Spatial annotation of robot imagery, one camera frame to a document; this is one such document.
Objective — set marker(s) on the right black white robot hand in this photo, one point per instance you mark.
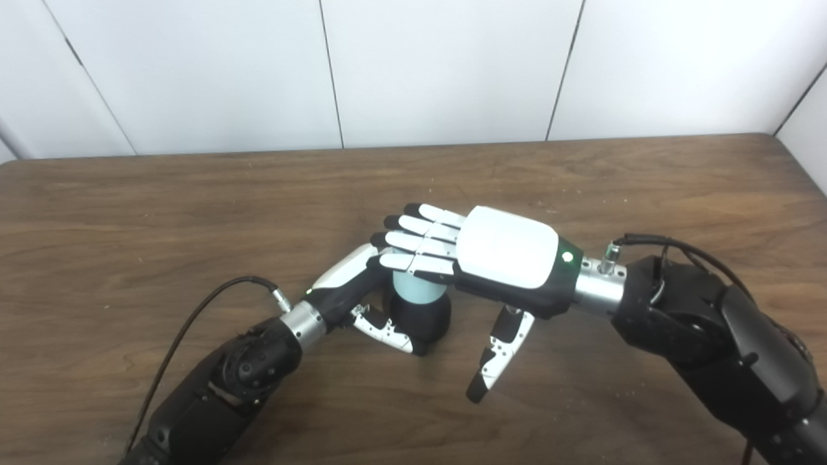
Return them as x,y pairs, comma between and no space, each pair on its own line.
507,252

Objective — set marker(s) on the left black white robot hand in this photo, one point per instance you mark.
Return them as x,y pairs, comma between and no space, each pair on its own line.
342,281

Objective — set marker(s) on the black flared nozzle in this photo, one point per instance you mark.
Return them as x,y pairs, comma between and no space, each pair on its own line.
420,320

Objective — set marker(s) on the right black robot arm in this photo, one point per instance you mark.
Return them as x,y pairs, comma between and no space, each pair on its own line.
717,342

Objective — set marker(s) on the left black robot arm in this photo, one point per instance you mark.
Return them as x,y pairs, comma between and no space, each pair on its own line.
219,394

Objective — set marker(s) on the white wall corner post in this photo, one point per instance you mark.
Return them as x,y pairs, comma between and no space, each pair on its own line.
10,142

